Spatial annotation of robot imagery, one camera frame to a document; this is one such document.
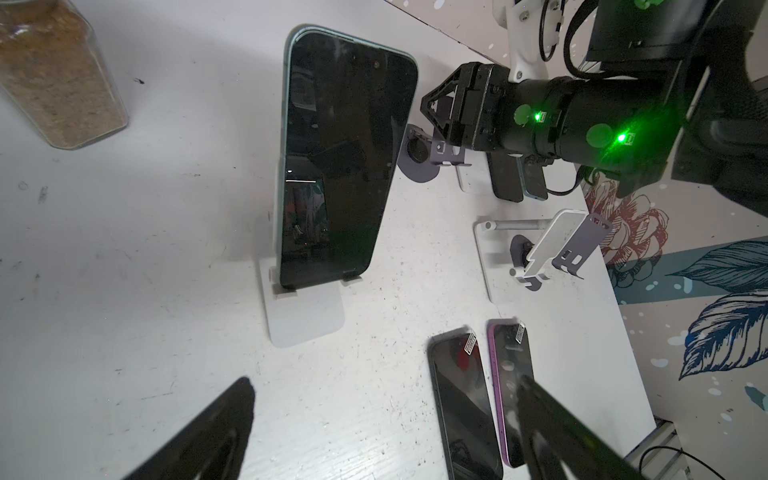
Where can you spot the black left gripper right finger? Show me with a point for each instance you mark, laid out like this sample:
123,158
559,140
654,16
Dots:
556,445

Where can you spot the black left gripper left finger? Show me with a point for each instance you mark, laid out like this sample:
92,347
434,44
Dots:
212,445

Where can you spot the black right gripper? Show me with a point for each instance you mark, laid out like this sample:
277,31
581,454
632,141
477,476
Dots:
464,108

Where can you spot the purple phone with sticker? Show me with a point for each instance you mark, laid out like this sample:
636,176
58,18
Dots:
510,357

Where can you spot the black phone with sticker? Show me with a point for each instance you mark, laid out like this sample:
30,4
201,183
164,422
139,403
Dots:
463,406

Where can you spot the green-edged phone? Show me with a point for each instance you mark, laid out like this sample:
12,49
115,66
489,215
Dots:
346,107

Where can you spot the teal phone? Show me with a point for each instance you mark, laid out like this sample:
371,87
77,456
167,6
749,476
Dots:
533,179

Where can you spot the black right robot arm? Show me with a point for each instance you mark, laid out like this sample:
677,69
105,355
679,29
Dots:
631,89

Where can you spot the dark round stand back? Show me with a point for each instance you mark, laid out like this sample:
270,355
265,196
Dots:
422,155

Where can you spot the dark round stand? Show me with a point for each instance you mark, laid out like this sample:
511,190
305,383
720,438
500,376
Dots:
422,155
566,242

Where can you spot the white stand far right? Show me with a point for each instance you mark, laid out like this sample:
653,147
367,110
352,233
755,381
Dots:
475,179

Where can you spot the white stand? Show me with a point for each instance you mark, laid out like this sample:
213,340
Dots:
493,238
475,179
296,317

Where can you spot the white stand back left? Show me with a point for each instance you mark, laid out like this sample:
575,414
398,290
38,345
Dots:
296,317

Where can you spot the white stand front centre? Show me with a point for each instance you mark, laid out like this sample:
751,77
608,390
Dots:
493,238

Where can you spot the dark round stand front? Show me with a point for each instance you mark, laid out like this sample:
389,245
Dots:
566,242

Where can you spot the brown spice glass jar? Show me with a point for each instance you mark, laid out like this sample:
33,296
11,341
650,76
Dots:
52,68

